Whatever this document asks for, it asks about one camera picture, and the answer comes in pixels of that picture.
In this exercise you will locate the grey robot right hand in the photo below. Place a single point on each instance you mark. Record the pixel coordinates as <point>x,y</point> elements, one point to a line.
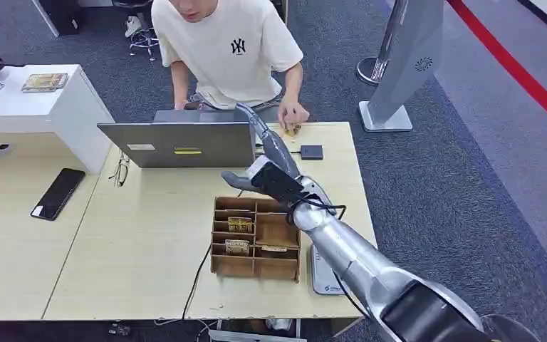
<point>276,146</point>

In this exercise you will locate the person's left hand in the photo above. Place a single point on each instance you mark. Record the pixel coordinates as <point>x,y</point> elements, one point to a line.
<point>292,114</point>

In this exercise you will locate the person's right hand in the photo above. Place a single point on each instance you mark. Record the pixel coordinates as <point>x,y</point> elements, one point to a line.
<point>181,105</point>

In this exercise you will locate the single printed card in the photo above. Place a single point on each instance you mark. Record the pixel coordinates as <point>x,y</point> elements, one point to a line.
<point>293,131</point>

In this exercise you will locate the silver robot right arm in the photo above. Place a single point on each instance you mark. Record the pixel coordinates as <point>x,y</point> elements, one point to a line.
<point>363,264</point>

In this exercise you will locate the small black hub box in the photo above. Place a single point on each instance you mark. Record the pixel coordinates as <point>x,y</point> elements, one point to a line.
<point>311,152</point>

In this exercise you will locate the grey laptop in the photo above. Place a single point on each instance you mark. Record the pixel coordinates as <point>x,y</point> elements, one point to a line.
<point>184,144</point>

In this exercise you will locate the person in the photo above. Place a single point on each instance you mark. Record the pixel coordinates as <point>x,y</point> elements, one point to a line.
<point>231,52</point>

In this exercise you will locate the chrome base stool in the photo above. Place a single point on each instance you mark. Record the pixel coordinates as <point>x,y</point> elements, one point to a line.
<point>143,41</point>

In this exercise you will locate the printed card in slot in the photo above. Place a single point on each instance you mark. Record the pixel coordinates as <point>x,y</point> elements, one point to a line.
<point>240,224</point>
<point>237,247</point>
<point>273,249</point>

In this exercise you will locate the eyeglasses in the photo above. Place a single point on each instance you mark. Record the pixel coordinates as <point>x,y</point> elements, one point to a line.
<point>120,171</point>

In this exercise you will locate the chrome stanchion with round base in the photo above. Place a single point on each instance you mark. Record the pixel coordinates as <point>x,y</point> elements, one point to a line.
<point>372,71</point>

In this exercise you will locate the white shoe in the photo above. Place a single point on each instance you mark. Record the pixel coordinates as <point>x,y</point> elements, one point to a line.
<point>132,26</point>

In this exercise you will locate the white cabinet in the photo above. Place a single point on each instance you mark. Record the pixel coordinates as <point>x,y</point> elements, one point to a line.
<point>61,108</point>

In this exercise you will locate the wooden card box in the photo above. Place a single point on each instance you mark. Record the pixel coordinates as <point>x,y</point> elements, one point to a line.
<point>245,266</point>

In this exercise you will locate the grey standing kiosk panel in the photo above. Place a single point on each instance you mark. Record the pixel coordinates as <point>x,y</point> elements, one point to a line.
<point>408,61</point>

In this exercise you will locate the card pile in clear case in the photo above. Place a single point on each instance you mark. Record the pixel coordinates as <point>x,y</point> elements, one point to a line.
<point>44,82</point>

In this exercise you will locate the grey flat card reader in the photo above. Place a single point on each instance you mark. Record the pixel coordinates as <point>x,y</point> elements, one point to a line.
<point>323,278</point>

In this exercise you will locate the black floor cabinet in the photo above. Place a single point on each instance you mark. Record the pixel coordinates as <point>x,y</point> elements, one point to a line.
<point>63,16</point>

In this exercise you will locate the black smartphone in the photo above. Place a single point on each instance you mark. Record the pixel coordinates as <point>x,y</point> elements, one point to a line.
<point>58,194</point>

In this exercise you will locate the black power strip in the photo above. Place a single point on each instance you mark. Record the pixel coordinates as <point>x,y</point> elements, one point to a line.
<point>120,329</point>

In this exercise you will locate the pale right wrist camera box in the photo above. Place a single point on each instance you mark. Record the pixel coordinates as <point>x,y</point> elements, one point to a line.
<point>276,181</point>

